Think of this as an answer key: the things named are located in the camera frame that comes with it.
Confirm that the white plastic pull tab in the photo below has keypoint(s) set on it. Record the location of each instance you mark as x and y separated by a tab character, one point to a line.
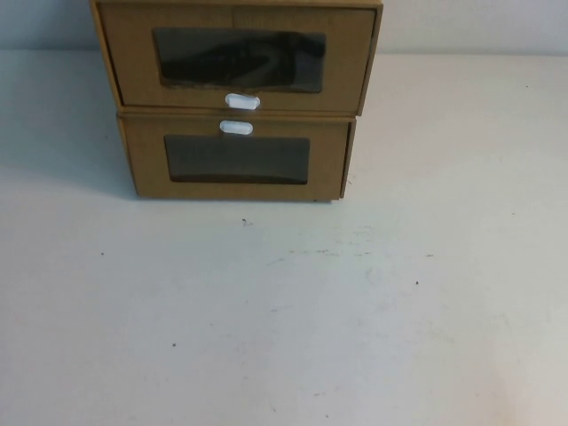
242	100
236	128

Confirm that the cardboard drawer with dark window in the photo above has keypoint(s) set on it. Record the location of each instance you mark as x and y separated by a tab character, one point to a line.
146	177

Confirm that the open-top cardboard drawer with window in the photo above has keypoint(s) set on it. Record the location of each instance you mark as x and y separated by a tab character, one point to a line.
133	66

